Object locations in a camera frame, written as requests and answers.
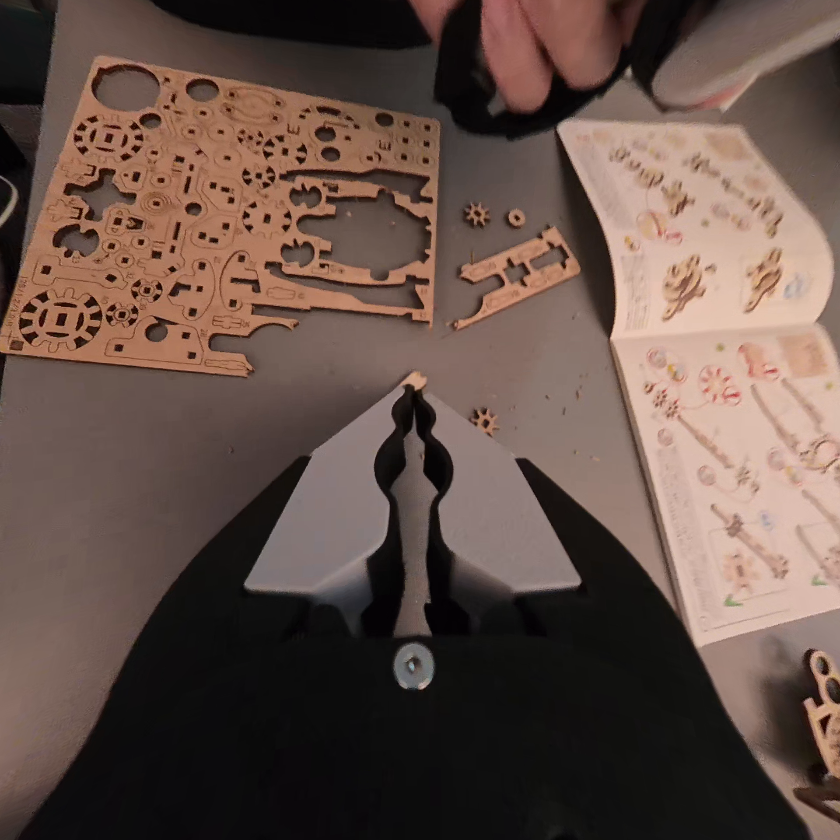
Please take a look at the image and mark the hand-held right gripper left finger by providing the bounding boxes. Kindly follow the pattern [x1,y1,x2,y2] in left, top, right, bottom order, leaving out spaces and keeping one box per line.
[244,382,422,637]

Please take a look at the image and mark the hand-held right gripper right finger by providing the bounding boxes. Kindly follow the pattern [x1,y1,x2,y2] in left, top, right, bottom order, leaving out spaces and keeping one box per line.
[415,392,582,637]

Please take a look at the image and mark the laser-cut wooden parts sheet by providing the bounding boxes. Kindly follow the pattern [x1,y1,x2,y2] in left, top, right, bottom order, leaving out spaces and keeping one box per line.
[0,56,442,378]

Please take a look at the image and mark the partly built wooden model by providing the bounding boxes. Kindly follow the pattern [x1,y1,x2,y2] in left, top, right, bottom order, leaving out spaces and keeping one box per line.
[791,648,840,815]

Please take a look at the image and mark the person's left hand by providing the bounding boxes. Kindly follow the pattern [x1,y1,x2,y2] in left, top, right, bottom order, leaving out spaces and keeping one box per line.
[407,0,632,114]

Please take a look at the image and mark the open instruction booklet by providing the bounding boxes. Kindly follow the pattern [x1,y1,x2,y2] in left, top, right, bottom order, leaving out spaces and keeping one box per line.
[556,118,840,647]

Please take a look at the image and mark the dark cloth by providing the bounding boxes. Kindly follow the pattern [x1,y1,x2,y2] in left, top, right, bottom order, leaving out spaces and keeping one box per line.
[151,0,435,50]

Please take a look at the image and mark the dark object with pale edge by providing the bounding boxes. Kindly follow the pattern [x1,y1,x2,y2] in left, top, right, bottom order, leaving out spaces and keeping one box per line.
[0,121,34,280]

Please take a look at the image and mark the wooden frame offcut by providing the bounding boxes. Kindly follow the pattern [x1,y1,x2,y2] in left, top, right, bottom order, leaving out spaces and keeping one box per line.
[449,226,581,331]

